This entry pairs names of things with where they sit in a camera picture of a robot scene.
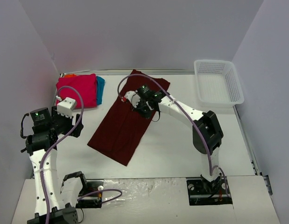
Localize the dark red t shirt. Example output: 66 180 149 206
87 69 171 167

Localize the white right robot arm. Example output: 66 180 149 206
125 85 224 193

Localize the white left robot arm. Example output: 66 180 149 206
22 105 89 224

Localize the pink folded t shirt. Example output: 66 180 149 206
56 74 97 109

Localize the orange folded t shirt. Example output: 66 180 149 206
64 74 77 78

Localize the blue folded t shirt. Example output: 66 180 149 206
96 76 105 105

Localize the white plastic laundry basket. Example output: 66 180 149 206
194 59 244 108

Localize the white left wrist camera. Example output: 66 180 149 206
56 96 77 119

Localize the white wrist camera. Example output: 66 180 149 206
56 96 77 119
121 91 141 108

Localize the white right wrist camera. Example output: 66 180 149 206
121 91 141 108

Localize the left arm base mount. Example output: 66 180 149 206
75 179 105 209

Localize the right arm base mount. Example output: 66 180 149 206
186 175 233 206

